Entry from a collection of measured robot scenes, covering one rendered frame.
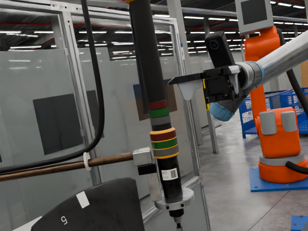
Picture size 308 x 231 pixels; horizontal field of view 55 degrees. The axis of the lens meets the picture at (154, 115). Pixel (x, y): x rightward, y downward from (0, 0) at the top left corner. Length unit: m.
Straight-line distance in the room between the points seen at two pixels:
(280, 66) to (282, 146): 3.44
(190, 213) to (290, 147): 2.67
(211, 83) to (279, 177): 3.79
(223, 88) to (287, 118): 3.62
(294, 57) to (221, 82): 0.34
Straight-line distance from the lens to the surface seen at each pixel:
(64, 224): 0.63
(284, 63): 0.98
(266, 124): 4.25
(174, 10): 7.44
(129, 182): 0.65
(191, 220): 1.98
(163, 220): 1.73
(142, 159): 0.49
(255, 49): 4.40
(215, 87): 0.70
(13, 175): 0.57
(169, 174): 0.49
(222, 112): 0.90
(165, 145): 0.48
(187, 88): 0.69
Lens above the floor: 1.64
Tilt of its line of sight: 6 degrees down
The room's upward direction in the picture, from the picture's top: 10 degrees counter-clockwise
